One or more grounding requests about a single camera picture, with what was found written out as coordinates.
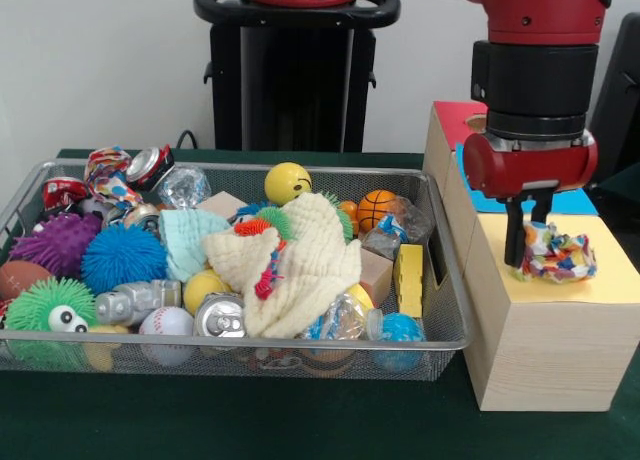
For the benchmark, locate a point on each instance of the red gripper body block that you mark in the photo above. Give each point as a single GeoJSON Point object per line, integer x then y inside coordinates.
{"type": "Point", "coordinates": [530, 167]}

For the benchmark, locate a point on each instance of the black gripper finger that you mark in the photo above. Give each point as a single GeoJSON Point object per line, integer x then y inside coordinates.
{"type": "Point", "coordinates": [542, 207]}
{"type": "Point", "coordinates": [514, 235]}

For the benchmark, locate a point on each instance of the colourful patch print cloth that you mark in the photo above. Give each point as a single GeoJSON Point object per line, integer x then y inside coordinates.
{"type": "Point", "coordinates": [560, 255]}

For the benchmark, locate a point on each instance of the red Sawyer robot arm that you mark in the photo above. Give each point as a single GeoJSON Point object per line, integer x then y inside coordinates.
{"type": "Point", "coordinates": [540, 70]}

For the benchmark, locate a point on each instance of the wooden box with three holes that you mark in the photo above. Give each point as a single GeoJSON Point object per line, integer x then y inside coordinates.
{"type": "Point", "coordinates": [550, 355]}

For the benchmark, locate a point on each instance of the shallow mesh bin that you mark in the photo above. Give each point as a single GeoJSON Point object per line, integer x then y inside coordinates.
{"type": "Point", "coordinates": [190, 362]}

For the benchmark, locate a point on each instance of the dark green tablecloth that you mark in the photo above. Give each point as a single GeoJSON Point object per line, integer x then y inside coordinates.
{"type": "Point", "coordinates": [625, 180]}
{"type": "Point", "coordinates": [250, 420]}

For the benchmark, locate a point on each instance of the yellow foam block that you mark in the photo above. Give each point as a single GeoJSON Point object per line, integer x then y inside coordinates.
{"type": "Point", "coordinates": [409, 285]}

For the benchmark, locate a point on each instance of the orange basketball toy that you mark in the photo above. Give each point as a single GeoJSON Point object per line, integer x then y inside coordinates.
{"type": "Point", "coordinates": [375, 210]}

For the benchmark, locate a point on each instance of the blue globe ball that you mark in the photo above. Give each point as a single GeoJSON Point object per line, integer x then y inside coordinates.
{"type": "Point", "coordinates": [400, 327]}

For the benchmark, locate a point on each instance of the cream knitted cloth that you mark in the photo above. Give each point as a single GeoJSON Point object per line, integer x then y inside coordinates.
{"type": "Point", "coordinates": [310, 280]}

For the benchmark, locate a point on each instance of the yellow smiley ball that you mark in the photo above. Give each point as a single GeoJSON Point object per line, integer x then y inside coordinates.
{"type": "Point", "coordinates": [285, 182]}

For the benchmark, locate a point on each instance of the multicolour spiky caterpillar toy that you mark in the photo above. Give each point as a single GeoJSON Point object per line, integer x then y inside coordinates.
{"type": "Point", "coordinates": [255, 226]}

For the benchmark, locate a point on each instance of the crushed red soda can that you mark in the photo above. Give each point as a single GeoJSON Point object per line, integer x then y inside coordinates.
{"type": "Point", "coordinates": [150, 167]}

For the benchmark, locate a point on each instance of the large blue spiky ball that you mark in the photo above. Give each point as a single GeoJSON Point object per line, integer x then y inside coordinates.
{"type": "Point", "coordinates": [122, 260]}

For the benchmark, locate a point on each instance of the purple spiky ball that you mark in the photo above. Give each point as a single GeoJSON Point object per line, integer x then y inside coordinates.
{"type": "Point", "coordinates": [60, 242]}

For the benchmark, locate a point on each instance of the large green spiky ball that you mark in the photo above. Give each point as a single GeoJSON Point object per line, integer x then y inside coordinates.
{"type": "Point", "coordinates": [30, 305]}

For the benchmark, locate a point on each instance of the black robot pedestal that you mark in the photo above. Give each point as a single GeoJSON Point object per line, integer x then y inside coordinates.
{"type": "Point", "coordinates": [295, 80]}

